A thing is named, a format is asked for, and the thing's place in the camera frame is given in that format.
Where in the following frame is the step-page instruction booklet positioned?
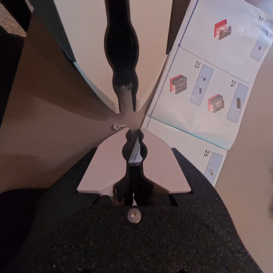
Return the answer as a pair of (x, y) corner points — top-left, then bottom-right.
(128, 0), (273, 186)

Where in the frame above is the black mesh cushion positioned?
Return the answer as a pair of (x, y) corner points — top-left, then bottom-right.
(0, 188), (51, 273)

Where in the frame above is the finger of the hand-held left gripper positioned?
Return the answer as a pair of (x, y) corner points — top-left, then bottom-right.
(53, 0), (121, 113)
(128, 0), (173, 112)

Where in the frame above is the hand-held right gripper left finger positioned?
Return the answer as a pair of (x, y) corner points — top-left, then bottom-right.
(77, 128), (131, 206)

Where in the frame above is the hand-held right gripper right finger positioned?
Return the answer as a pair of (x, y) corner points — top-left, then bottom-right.
(134, 128), (192, 205)

